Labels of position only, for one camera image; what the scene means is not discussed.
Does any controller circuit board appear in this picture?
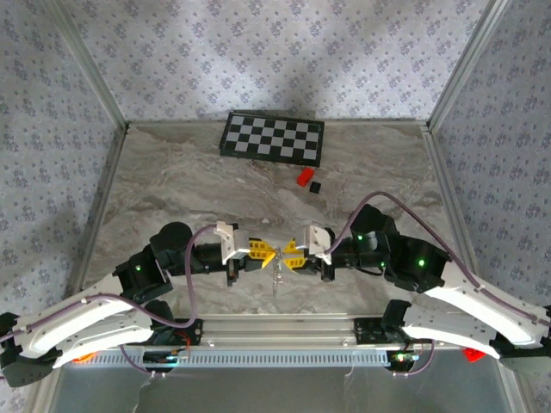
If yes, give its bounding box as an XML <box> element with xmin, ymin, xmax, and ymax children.
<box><xmin>143</xmin><ymin>348</ymin><xmax>191</xmax><ymax>367</ymax></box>
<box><xmin>388</xmin><ymin>350</ymin><xmax>422</xmax><ymax>372</ymax></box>

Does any black and white chessboard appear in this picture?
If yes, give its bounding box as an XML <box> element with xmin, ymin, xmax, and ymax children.
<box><xmin>218</xmin><ymin>110</ymin><xmax>326</xmax><ymax>169</ymax></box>

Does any grey metal sheet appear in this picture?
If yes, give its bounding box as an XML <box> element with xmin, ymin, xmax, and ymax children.
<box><xmin>46</xmin><ymin>361</ymin><xmax>517</xmax><ymax>413</ymax></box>

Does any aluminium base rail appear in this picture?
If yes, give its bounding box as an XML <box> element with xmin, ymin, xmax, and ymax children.
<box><xmin>49</xmin><ymin>313</ymin><xmax>516</xmax><ymax>348</ymax></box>

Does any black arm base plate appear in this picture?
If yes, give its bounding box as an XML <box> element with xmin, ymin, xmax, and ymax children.
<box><xmin>353</xmin><ymin>317</ymin><xmax>433</xmax><ymax>345</ymax></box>
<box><xmin>127</xmin><ymin>317</ymin><xmax>203</xmax><ymax>346</ymax></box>

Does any aluminium table side rail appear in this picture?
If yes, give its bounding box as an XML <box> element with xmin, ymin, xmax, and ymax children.
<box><xmin>64</xmin><ymin>124</ymin><xmax>130</xmax><ymax>311</ymax></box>
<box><xmin>421</xmin><ymin>124</ymin><xmax>492</xmax><ymax>313</ymax></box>

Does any grey slotted cable duct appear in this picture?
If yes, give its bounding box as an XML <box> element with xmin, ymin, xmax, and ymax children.
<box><xmin>92</xmin><ymin>347</ymin><xmax>391</xmax><ymax>369</ymax></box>

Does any aluminium frame post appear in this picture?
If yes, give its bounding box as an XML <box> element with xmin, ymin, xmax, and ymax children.
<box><xmin>425</xmin><ymin>0</ymin><xmax>513</xmax><ymax>130</ymax></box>
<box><xmin>42</xmin><ymin>0</ymin><xmax>130</xmax><ymax>130</ymax></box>

